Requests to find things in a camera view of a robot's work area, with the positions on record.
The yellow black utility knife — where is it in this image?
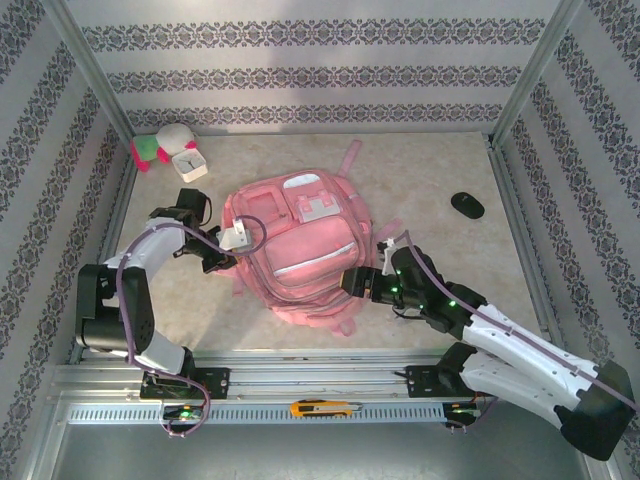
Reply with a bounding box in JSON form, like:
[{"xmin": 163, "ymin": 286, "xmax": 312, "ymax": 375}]
[{"xmin": 289, "ymin": 398, "xmax": 364, "ymax": 419}]

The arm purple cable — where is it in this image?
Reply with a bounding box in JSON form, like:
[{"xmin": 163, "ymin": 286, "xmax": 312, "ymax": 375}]
[
  {"xmin": 404, "ymin": 230, "xmax": 640, "ymax": 436},
  {"xmin": 117, "ymin": 214, "xmax": 266, "ymax": 440}
]

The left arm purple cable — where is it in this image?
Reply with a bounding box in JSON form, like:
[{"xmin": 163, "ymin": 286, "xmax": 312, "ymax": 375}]
[{"xmin": 117, "ymin": 214, "xmax": 266, "ymax": 440}]

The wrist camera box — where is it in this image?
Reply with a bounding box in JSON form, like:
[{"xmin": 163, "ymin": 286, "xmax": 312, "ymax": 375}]
[
  {"xmin": 377, "ymin": 238, "xmax": 401, "ymax": 275},
  {"xmin": 218, "ymin": 216, "xmax": 255, "ymax": 255}
]

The pink backpack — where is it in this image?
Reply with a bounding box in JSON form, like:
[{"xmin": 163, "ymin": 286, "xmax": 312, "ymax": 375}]
[{"xmin": 222, "ymin": 139, "xmax": 401, "ymax": 339}]

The black computer mouse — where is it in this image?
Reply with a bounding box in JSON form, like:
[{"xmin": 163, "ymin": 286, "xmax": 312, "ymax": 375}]
[{"xmin": 450, "ymin": 192, "xmax": 485, "ymax": 220}]

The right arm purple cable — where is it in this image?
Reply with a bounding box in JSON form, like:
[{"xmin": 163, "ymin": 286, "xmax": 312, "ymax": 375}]
[{"xmin": 404, "ymin": 230, "xmax": 640, "ymax": 436}]

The slotted grey cable duct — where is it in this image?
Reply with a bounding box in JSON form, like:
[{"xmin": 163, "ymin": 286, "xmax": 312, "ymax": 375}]
[{"xmin": 67, "ymin": 402, "xmax": 481, "ymax": 426}]

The white pink green plush toy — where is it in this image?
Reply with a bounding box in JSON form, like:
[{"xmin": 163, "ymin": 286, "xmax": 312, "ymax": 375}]
[{"xmin": 130, "ymin": 123, "xmax": 199, "ymax": 174}]

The aluminium mounting rail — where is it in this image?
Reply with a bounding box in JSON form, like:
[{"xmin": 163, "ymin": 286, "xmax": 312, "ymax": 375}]
[{"xmin": 47, "ymin": 349, "xmax": 589, "ymax": 401}]

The white square alarm clock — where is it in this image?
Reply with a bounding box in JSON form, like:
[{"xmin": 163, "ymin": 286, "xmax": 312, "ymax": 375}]
[{"xmin": 171, "ymin": 151, "xmax": 209, "ymax": 184}]

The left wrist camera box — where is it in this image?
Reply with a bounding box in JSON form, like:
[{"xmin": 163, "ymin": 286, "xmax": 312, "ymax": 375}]
[{"xmin": 218, "ymin": 216, "xmax": 255, "ymax": 255}]

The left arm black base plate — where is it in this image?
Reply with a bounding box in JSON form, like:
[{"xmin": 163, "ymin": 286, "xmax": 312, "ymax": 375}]
[{"xmin": 139, "ymin": 367, "xmax": 231, "ymax": 401}]

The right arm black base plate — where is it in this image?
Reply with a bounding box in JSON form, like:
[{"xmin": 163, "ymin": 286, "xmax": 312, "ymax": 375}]
[{"xmin": 403, "ymin": 364, "xmax": 471, "ymax": 400}]

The small lit circuit board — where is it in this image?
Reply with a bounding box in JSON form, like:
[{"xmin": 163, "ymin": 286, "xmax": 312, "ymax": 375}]
[
  {"xmin": 442, "ymin": 402, "xmax": 482, "ymax": 419},
  {"xmin": 163, "ymin": 405, "xmax": 206, "ymax": 422}
]

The aluminium side rail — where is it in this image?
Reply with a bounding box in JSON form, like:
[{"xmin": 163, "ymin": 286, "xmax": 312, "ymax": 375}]
[
  {"xmin": 69, "ymin": 144, "xmax": 139, "ymax": 361},
  {"xmin": 487, "ymin": 134, "xmax": 569, "ymax": 359}
]

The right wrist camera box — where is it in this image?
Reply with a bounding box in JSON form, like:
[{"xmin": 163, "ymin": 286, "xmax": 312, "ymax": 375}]
[{"xmin": 377, "ymin": 238, "xmax": 401, "ymax": 275}]

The aluminium frame post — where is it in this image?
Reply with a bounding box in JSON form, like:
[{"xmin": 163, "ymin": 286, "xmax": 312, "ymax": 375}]
[
  {"xmin": 489, "ymin": 0, "xmax": 586, "ymax": 146},
  {"xmin": 42, "ymin": 0, "xmax": 139, "ymax": 149}
]

